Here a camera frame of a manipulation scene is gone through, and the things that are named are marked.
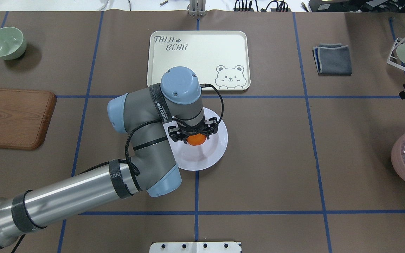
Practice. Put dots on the white round plate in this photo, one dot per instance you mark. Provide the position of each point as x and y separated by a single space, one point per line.
197 158

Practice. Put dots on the cream bear tray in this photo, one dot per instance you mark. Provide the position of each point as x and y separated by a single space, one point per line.
220 58

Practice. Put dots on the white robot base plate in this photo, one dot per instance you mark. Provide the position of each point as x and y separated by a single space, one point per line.
196 247

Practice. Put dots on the grey folded cloth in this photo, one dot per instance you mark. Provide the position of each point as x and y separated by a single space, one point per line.
333 59

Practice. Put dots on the orange mandarin fruit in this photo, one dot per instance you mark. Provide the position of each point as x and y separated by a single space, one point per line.
197 139

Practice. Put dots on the light green bowl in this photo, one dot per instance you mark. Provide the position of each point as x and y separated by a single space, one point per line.
12 43

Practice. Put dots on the metal bracket at table edge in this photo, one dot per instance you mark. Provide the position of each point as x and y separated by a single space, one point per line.
197 8

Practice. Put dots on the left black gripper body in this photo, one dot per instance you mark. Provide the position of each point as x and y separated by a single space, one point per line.
174 133

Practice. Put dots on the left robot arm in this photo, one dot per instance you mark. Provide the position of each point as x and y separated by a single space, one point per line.
171 109

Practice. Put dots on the brown wooden tray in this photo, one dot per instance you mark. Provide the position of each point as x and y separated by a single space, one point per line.
25 117

